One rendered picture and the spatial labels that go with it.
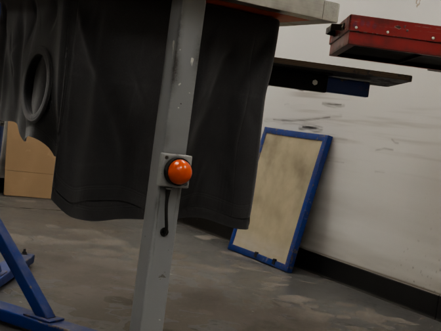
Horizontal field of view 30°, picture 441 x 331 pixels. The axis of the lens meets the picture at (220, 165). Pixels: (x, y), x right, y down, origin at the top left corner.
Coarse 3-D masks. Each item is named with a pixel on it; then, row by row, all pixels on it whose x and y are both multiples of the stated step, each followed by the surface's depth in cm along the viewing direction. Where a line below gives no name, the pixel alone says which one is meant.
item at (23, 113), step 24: (0, 0) 183; (24, 0) 165; (48, 0) 151; (0, 24) 181; (24, 24) 167; (48, 24) 151; (0, 48) 181; (24, 48) 164; (48, 48) 149; (0, 72) 182; (24, 72) 159; (48, 72) 147; (0, 96) 182; (24, 96) 159; (48, 96) 146; (24, 120) 164; (48, 120) 150; (48, 144) 151
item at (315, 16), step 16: (224, 0) 150; (240, 0) 149; (256, 0) 150; (272, 0) 152; (288, 0) 154; (304, 0) 156; (320, 0) 158; (304, 16) 157; (320, 16) 158; (336, 16) 160
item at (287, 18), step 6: (210, 0) 152; (216, 0) 151; (222, 6) 158; (228, 6) 157; (234, 6) 156; (240, 6) 155; (246, 6) 154; (252, 12) 162; (258, 12) 161; (264, 12) 159; (270, 12) 158; (276, 18) 166; (282, 18) 164; (288, 18) 163; (294, 18) 162; (300, 18) 161
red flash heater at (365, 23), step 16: (352, 16) 247; (368, 16) 247; (336, 32) 277; (352, 32) 248; (368, 32) 248; (384, 32) 248; (400, 32) 248; (416, 32) 248; (432, 32) 247; (336, 48) 274; (352, 48) 271; (368, 48) 265; (384, 48) 248; (400, 48) 248; (416, 48) 248; (432, 48) 248; (400, 64) 290; (416, 64) 290; (432, 64) 289
